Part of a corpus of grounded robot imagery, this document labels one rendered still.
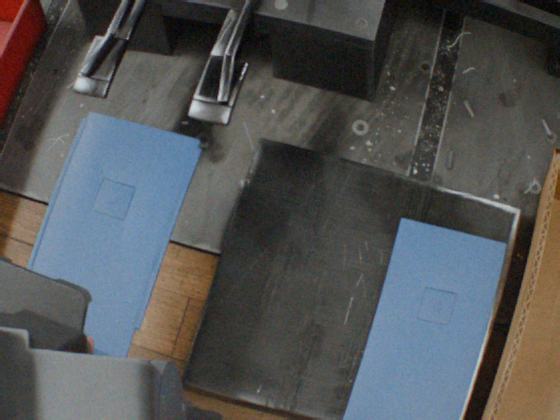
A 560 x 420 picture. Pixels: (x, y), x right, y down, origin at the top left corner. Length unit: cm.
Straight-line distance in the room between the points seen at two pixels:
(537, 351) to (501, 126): 16
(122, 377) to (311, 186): 36
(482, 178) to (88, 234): 26
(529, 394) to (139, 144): 28
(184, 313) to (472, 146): 21
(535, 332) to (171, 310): 23
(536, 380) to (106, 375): 38
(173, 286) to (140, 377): 35
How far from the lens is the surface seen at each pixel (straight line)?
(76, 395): 43
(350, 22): 74
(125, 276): 68
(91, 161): 71
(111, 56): 75
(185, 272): 77
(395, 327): 73
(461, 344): 73
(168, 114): 82
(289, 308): 74
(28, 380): 44
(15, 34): 81
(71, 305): 55
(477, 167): 80
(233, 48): 73
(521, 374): 75
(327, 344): 73
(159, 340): 76
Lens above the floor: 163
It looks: 68 degrees down
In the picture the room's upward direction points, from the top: 6 degrees counter-clockwise
